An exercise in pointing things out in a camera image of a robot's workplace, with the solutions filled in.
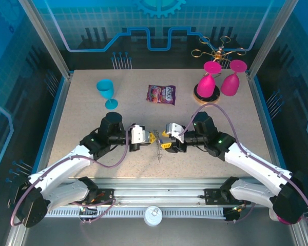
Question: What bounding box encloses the silver keyring chain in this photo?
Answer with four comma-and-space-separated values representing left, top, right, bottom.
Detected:
153, 129, 163, 163

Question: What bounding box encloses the teal plastic goblet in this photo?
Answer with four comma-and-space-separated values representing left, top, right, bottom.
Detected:
96, 78, 119, 109

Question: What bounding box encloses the purple candy bag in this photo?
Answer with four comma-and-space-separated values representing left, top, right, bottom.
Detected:
145, 85, 177, 106

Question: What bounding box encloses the pink plastic goblet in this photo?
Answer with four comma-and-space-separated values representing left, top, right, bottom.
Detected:
220, 59, 248, 97
197, 61, 222, 98

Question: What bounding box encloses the white round knob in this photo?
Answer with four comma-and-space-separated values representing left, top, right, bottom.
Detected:
143, 206, 163, 227

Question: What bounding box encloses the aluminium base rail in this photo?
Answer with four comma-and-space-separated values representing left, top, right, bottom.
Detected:
64, 178, 278, 206

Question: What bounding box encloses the gold wire glass rack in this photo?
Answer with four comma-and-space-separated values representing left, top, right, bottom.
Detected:
190, 35, 247, 105

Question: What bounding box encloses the white slotted cable duct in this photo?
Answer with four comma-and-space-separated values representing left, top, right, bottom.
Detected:
45, 207, 237, 219

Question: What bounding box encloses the aluminium frame post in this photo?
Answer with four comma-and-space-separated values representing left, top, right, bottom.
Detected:
247, 0, 293, 79
17, 0, 74, 79

